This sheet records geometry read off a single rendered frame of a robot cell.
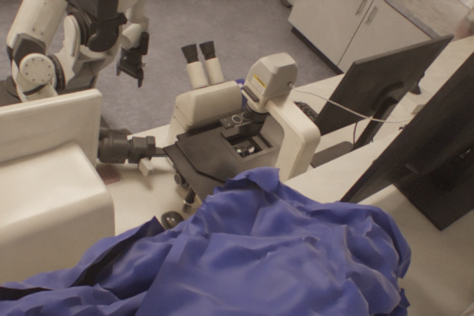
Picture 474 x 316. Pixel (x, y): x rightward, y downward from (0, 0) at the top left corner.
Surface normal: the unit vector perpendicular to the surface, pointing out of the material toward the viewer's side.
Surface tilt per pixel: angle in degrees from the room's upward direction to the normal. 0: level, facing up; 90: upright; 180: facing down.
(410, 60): 52
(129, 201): 0
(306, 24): 90
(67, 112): 57
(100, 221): 74
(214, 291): 17
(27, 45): 61
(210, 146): 0
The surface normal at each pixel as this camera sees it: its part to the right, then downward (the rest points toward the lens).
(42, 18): 0.54, 0.32
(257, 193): 0.79, -0.24
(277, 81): 0.62, 0.61
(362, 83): 0.30, 0.79
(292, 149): -0.75, 0.29
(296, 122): 0.30, -0.66
